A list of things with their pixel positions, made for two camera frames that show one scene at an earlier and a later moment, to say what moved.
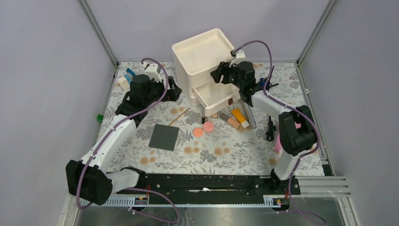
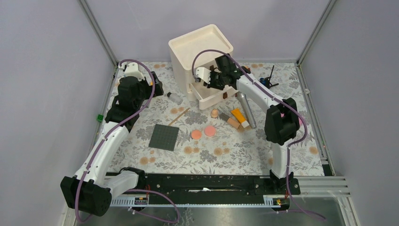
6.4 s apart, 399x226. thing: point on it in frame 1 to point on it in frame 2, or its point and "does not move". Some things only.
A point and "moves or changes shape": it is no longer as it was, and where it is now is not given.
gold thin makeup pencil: x=179 y=116 does not move
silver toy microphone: x=250 y=115 does not move
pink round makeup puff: x=208 y=126 moves or changes shape
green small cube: x=99 y=118 does not move
